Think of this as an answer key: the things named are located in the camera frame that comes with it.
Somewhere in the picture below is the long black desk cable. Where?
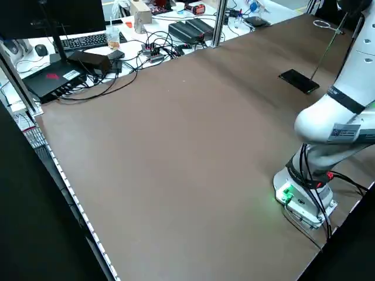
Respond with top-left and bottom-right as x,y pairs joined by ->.
57,63 -> 139,102

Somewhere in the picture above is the grey slotted cable duct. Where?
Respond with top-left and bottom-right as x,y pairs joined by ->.
16,112 -> 121,281

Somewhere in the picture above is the white grey headset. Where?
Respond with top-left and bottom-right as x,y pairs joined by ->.
0,39 -> 33,57

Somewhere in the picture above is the small dark grey device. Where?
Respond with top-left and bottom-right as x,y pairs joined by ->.
107,49 -> 126,61

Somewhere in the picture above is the clear drink cup with straw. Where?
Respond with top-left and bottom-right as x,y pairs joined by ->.
105,16 -> 121,50

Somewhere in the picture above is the white plastic bag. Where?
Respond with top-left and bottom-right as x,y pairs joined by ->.
111,0 -> 130,18

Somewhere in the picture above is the grey USB hub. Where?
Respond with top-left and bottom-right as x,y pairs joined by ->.
141,42 -> 165,64

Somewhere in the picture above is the black power supply box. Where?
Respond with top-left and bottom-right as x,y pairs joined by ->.
187,18 -> 215,37
168,20 -> 206,44

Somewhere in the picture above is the black arm base cable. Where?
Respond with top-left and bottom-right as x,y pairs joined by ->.
326,172 -> 369,196

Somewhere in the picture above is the brown cardboard box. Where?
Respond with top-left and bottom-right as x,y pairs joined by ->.
129,0 -> 153,33

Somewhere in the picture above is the red and black device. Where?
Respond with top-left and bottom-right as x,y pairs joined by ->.
184,3 -> 206,15

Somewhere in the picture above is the metal ring stand black base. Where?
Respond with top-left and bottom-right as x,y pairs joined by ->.
278,11 -> 350,96

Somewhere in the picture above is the aluminium frame post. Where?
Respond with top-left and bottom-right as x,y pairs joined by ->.
0,43 -> 45,116
211,0 -> 229,47

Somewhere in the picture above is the black keyboard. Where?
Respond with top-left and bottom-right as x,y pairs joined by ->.
53,31 -> 128,53

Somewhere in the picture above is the black flat case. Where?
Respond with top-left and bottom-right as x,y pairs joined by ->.
244,16 -> 271,29

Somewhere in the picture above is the black power brick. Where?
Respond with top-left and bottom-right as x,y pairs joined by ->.
67,51 -> 113,76

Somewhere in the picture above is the black box with red logo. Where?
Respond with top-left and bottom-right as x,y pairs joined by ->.
22,60 -> 88,105

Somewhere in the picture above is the black computer monitor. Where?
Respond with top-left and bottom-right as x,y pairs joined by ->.
0,0 -> 107,64

